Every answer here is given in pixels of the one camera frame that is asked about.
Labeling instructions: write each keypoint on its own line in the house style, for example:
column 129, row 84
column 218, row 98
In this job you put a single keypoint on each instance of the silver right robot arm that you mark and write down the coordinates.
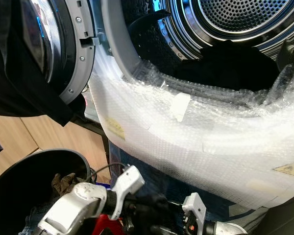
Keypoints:
column 230, row 229

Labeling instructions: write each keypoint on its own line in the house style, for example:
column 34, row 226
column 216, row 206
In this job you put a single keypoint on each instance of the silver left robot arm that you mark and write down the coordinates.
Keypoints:
column 71, row 208

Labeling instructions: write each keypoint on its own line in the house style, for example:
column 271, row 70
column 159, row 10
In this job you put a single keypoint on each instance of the bubble-wrapped white washing machine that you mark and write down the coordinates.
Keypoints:
column 196, row 142

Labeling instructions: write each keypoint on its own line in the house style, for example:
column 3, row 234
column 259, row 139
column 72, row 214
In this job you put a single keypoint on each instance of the round washing machine door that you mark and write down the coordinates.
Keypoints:
column 63, row 44

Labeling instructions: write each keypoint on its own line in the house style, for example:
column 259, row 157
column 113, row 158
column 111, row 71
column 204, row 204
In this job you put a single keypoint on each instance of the blue denim jeans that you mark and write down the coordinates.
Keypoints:
column 161, row 181

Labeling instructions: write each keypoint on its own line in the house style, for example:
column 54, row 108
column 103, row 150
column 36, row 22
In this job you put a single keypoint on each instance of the red garment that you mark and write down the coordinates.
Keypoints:
column 105, row 226

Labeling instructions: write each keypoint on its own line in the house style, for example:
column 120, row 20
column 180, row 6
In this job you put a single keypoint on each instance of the brown camouflage cloth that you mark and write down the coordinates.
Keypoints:
column 63, row 183

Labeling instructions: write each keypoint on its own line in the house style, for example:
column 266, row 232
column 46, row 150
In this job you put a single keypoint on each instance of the white tape strip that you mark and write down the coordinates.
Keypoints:
column 180, row 106

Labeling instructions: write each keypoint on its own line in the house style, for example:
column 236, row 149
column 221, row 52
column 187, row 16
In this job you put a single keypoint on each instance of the black round laundry bucket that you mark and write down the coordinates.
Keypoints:
column 19, row 196

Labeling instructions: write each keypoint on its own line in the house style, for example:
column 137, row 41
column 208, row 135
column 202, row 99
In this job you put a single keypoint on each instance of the black clothing pile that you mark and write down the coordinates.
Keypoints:
column 225, row 68

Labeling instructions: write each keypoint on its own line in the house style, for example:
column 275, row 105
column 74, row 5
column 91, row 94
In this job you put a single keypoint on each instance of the perforated steel washer drum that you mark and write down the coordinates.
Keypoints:
column 245, row 14

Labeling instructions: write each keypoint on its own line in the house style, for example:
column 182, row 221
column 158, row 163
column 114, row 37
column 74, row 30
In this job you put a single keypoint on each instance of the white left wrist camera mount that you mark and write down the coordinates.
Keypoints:
column 126, row 183

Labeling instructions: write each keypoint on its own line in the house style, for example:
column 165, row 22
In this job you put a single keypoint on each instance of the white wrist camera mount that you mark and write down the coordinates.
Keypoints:
column 195, row 208
column 126, row 183

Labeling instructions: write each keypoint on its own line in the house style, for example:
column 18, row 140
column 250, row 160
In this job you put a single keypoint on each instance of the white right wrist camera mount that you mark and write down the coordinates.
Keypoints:
column 195, row 208

